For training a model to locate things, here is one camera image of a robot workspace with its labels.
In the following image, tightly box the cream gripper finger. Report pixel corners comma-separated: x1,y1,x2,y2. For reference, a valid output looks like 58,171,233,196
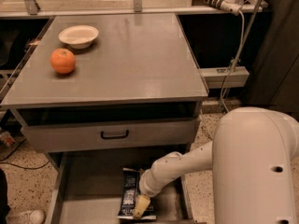
133,194,150,218

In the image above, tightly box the blue chip bag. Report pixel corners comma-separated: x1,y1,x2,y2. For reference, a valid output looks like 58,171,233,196
118,168,157,220

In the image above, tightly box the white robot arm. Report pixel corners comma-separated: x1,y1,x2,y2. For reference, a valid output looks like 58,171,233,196
134,107,299,224

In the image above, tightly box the grey open middle drawer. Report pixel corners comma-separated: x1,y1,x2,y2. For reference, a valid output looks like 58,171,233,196
45,146,194,224

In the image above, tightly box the grey top drawer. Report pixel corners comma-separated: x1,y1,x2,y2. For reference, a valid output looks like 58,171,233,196
21,101,200,153

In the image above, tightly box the grey drawer cabinet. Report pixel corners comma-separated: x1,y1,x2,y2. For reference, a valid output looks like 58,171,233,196
0,13,209,224

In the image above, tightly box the white sneaker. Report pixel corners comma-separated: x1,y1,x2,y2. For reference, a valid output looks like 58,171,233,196
6,210,46,224

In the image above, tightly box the small red white packet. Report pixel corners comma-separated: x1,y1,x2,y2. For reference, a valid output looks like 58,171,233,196
0,131,15,147

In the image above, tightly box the orange fruit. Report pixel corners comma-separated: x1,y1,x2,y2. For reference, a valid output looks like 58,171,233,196
50,49,76,75

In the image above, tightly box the white paper bowl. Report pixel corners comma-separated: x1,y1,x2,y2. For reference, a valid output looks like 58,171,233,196
59,25,99,49

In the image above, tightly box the white power strip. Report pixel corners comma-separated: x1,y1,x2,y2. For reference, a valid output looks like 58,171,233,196
200,0,242,16

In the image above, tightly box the black drawer handle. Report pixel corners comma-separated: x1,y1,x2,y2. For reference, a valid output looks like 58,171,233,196
100,130,130,140

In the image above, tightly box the white power cable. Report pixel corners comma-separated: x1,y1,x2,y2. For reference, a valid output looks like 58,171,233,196
200,9,247,142

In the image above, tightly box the black floor cable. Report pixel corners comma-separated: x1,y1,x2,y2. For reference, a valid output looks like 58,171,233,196
0,137,50,171

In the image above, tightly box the metal back shelf frame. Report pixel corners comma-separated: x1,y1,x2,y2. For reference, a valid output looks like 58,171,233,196
0,0,269,19

